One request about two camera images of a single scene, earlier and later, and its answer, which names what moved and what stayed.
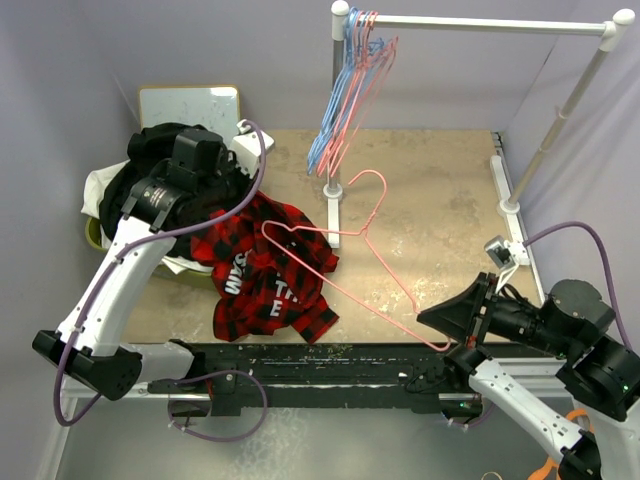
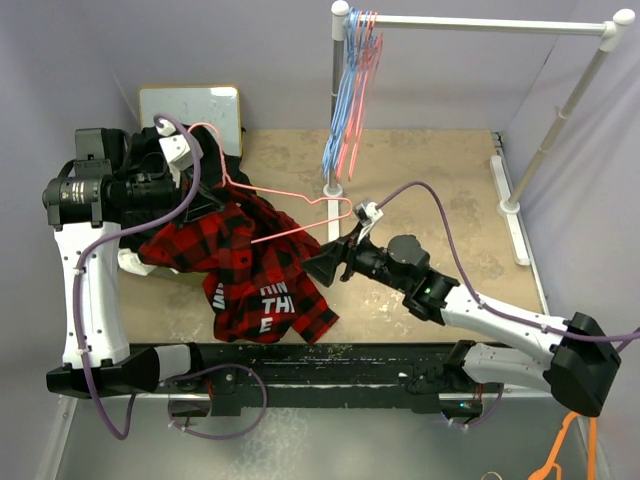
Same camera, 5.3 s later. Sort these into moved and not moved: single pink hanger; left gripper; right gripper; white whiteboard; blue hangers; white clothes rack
Moved: single pink hanger; left gripper; blue hangers; right gripper
Not moved: white clothes rack; white whiteboard
